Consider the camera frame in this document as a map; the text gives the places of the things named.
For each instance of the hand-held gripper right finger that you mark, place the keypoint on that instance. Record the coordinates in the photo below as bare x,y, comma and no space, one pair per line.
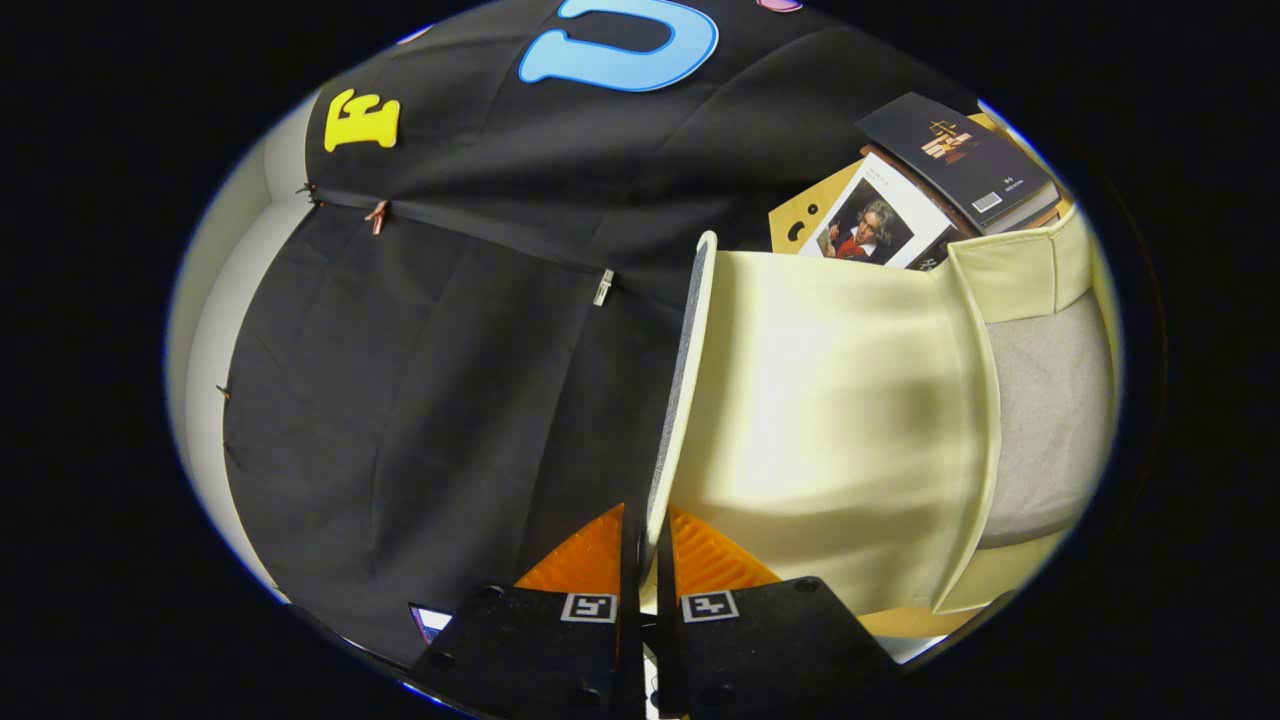
667,650

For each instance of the copper clip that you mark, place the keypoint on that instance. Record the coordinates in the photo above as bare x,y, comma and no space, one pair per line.
378,215

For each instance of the grey and cream storage box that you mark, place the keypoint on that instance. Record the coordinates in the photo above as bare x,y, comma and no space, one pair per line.
830,420

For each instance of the white portrait book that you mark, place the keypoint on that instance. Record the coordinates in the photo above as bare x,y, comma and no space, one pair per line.
870,225

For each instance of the silver clip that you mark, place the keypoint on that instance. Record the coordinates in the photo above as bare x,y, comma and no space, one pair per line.
603,287

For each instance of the dark hardcover book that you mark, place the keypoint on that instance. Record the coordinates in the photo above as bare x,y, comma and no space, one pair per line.
950,150

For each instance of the black backdrop cloth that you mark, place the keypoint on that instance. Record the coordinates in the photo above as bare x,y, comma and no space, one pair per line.
450,400

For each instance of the row of black clips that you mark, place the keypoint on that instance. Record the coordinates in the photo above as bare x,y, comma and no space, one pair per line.
309,191

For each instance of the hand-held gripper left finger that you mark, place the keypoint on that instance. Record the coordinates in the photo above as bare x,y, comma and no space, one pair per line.
630,640

